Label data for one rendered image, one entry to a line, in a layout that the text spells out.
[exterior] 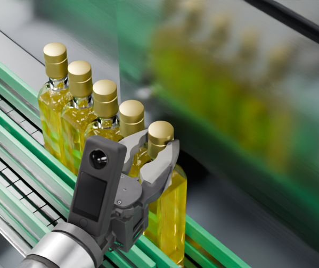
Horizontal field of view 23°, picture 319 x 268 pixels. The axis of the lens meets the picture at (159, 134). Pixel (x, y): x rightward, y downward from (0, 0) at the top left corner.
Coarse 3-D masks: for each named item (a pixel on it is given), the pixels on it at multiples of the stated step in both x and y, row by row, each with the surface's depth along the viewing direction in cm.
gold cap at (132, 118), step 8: (128, 104) 105; (136, 104) 105; (120, 112) 104; (128, 112) 104; (136, 112) 104; (120, 120) 106; (128, 120) 104; (136, 120) 104; (120, 128) 107; (128, 128) 105; (136, 128) 106; (144, 128) 107
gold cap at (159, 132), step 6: (150, 126) 102; (156, 126) 102; (162, 126) 102; (168, 126) 102; (150, 132) 102; (156, 132) 101; (162, 132) 101; (168, 132) 101; (150, 138) 102; (156, 138) 101; (162, 138) 101; (168, 138) 101; (150, 144) 103; (156, 144) 102; (162, 144) 102; (150, 150) 103; (156, 150) 103; (150, 156) 104; (156, 156) 103
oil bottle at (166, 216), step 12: (180, 168) 107; (180, 180) 107; (168, 192) 107; (180, 192) 109; (156, 204) 108; (168, 204) 108; (180, 204) 111; (156, 216) 109; (168, 216) 110; (180, 216) 113; (156, 228) 111; (168, 228) 112; (180, 228) 115; (156, 240) 113; (168, 240) 114; (180, 240) 117; (168, 252) 116; (180, 252) 119
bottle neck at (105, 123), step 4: (112, 116) 110; (116, 116) 112; (100, 120) 111; (104, 120) 111; (108, 120) 111; (112, 120) 111; (116, 120) 112; (100, 124) 112; (104, 124) 111; (108, 124) 111; (112, 124) 112; (104, 128) 112; (108, 128) 112
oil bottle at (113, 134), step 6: (96, 120) 113; (90, 126) 113; (96, 126) 112; (84, 132) 114; (90, 132) 113; (96, 132) 112; (102, 132) 112; (108, 132) 112; (114, 132) 112; (84, 138) 115; (108, 138) 111; (114, 138) 112; (120, 138) 113; (84, 144) 116
